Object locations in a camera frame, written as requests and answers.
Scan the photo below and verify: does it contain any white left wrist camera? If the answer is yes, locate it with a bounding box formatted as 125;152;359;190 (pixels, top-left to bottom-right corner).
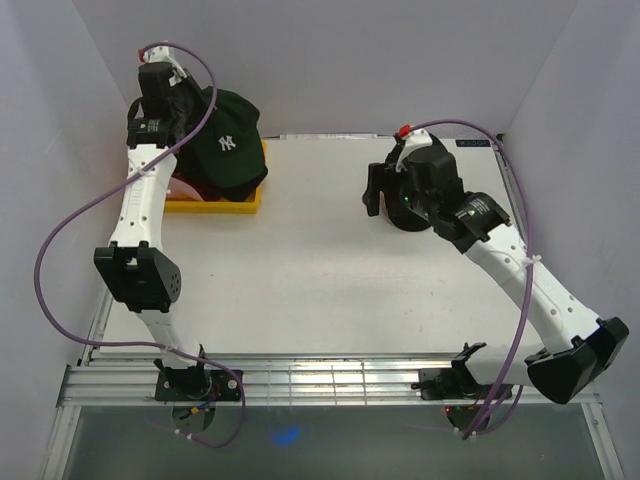
138;45;187;86

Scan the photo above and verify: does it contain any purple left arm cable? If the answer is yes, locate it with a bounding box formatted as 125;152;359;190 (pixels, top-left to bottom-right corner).
33;43;247;448

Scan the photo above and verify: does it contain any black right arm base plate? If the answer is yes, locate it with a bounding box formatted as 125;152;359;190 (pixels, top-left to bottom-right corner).
411;368;492;401

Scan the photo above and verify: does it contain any yellow plastic tray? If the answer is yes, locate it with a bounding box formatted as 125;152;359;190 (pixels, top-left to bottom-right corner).
165;136;268;214

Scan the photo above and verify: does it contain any dark green NY cap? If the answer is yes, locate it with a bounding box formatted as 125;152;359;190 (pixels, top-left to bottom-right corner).
176;87;268;201

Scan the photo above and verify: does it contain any pink cap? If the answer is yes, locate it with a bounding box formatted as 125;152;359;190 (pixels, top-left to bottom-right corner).
167;177;203;201

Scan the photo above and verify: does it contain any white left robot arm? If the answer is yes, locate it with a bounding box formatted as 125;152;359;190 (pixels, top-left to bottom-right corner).
94;60;212;400

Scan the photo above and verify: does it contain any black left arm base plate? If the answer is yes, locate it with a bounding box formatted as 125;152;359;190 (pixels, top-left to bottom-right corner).
153;368;243;402

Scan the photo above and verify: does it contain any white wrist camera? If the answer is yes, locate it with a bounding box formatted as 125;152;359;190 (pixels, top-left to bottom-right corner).
138;45;187;86
395;125;433;173

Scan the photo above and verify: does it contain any black cap gold logo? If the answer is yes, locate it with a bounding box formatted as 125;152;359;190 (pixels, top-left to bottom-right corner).
172;167;268;202

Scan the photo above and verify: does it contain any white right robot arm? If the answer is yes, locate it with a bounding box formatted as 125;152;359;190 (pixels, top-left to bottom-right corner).
362;130;629;404

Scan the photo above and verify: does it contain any aluminium frame rail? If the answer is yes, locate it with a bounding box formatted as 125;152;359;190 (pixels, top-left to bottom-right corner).
41;355;624;479

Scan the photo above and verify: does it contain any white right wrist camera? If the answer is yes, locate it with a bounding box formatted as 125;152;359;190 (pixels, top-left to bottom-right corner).
395;125;433;173

